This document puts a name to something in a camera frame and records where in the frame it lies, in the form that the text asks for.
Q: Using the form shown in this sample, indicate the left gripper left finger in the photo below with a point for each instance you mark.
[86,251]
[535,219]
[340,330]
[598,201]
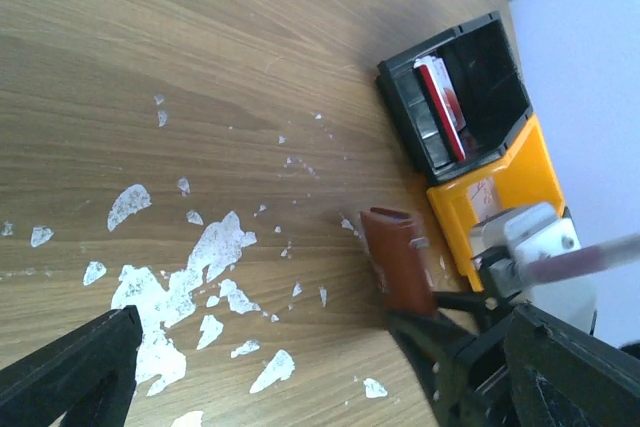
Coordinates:
[84,378]

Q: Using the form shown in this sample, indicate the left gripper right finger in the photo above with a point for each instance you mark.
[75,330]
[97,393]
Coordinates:
[562,376]

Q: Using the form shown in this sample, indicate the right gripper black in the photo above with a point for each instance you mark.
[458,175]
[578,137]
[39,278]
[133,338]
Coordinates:
[466,373]

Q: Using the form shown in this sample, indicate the brown leather card holder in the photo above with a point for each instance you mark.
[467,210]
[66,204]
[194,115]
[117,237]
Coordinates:
[395,241]

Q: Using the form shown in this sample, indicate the card in yellow bin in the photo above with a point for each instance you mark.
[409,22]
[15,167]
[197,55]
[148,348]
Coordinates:
[484,198]

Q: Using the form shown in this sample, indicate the cards in black bin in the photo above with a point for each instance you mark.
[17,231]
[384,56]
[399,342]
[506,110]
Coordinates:
[435,76]

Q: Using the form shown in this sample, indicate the yellow storage bin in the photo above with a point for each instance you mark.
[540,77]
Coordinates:
[524,175]

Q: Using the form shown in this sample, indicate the black storage bin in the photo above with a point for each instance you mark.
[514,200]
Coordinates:
[485,79]

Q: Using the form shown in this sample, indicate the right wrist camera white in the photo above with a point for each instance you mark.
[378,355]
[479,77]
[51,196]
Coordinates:
[533,232]

